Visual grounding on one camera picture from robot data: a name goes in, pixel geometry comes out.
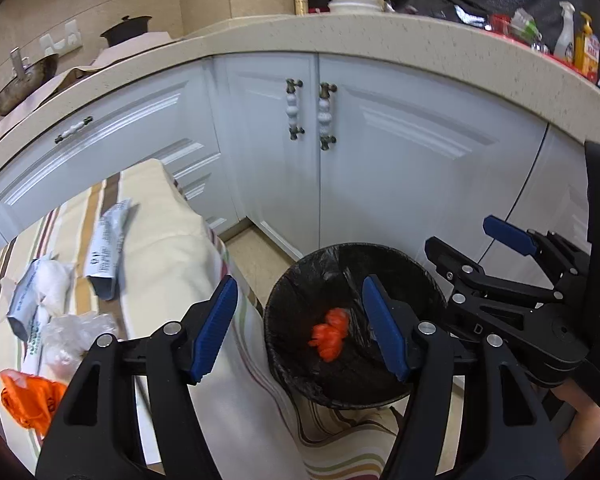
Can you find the red dish rack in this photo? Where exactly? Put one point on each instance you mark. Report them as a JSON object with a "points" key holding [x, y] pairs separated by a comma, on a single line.
{"points": [[525, 32]]}

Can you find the red plastic bag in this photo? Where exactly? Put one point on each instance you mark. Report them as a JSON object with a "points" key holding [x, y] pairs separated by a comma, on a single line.
{"points": [[327, 338]]}

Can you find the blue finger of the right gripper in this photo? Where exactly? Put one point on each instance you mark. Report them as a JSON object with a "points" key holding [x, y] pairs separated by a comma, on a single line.
{"points": [[510, 236], [466, 277]]}

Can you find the white wall hook rack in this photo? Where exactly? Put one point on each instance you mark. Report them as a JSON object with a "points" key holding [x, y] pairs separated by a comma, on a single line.
{"points": [[71, 41]]}

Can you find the grey white pouch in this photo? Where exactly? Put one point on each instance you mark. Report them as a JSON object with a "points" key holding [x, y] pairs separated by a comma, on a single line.
{"points": [[104, 251], [24, 304]]}

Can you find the striped tablecloth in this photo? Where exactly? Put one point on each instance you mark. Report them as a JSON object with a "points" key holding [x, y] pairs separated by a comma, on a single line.
{"points": [[171, 259]]}

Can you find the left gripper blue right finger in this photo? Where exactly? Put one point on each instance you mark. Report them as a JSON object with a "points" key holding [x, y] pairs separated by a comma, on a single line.
{"points": [[509, 435]]}

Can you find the clear plastic bag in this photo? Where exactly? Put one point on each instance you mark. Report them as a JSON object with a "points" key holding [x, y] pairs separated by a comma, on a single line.
{"points": [[67, 339]]}

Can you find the orange plastic bag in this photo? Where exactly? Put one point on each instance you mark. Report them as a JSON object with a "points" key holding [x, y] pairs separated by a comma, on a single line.
{"points": [[31, 400]]}

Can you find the person's right hand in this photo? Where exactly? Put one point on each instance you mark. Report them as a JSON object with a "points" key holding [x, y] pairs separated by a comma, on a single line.
{"points": [[584, 431]]}

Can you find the white spray bottle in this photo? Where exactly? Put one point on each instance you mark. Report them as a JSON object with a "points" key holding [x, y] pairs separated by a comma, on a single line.
{"points": [[564, 47]]}

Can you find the black cast iron pot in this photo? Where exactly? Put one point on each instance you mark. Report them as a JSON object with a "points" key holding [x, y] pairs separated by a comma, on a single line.
{"points": [[126, 29]]}

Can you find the steel wok pan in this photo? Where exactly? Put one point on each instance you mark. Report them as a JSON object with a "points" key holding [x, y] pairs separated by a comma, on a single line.
{"points": [[28, 79]]}

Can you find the cabinet door handle right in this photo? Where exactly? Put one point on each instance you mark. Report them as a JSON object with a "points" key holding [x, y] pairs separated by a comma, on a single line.
{"points": [[324, 115]]}

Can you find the cabinet door handle left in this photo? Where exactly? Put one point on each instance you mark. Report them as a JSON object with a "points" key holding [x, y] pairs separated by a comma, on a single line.
{"points": [[293, 108]]}

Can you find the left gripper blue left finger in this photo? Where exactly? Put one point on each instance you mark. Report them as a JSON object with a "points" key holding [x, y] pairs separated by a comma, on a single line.
{"points": [[95, 432]]}

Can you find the cabinet door handle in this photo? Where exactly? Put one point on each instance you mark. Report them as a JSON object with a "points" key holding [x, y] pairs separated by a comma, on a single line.
{"points": [[293, 108], [324, 115]]}

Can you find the white tissue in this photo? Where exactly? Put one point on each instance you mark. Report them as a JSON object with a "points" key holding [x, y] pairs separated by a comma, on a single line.
{"points": [[52, 282]]}

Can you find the black trash bin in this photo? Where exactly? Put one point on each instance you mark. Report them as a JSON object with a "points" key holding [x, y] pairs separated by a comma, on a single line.
{"points": [[332, 277]]}

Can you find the drawer handle centre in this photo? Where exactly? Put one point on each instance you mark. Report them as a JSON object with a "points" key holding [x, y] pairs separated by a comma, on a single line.
{"points": [[73, 129]]}

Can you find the yellow soap pump bottle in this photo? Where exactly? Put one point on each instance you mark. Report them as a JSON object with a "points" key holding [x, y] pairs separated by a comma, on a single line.
{"points": [[587, 55]]}

